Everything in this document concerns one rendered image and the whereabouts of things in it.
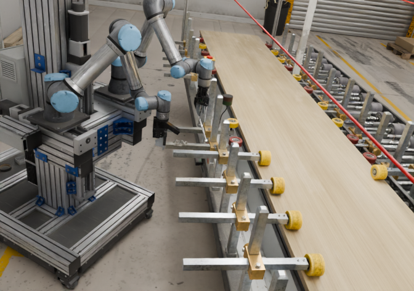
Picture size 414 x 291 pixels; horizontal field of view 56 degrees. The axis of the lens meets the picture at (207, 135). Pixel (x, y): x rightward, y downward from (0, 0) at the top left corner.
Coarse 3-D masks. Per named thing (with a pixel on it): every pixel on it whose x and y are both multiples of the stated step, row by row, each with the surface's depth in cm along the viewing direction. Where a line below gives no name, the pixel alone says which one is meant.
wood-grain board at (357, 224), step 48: (240, 48) 415; (240, 96) 296; (288, 96) 308; (288, 144) 237; (336, 144) 245; (288, 192) 193; (336, 192) 198; (384, 192) 203; (288, 240) 162; (336, 240) 166; (384, 240) 170; (336, 288) 143; (384, 288) 146
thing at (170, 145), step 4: (168, 144) 228; (172, 144) 228; (188, 144) 230; (192, 144) 231; (196, 144) 231; (200, 144) 232; (204, 144) 233; (208, 144) 233; (168, 148) 229; (172, 148) 229; (176, 148) 229; (180, 148) 230; (184, 148) 230; (188, 148) 230; (192, 148) 231; (196, 148) 231; (200, 148) 231; (204, 148) 232; (208, 148) 232; (228, 148) 234
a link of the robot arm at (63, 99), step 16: (112, 32) 184; (128, 32) 180; (112, 48) 183; (128, 48) 183; (96, 64) 183; (64, 80) 182; (80, 80) 182; (48, 96) 188; (64, 96) 179; (80, 96) 185; (64, 112) 184
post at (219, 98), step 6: (216, 96) 223; (216, 102) 222; (216, 108) 224; (216, 114) 226; (216, 120) 228; (216, 126) 230; (216, 132) 232; (210, 138) 236; (216, 138) 234; (210, 162) 242
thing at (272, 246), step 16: (224, 112) 304; (240, 160) 249; (240, 176) 247; (256, 176) 214; (256, 192) 212; (256, 208) 210; (272, 224) 184; (272, 240) 183; (272, 256) 182; (288, 256) 164; (272, 272) 181; (288, 272) 162; (288, 288) 161
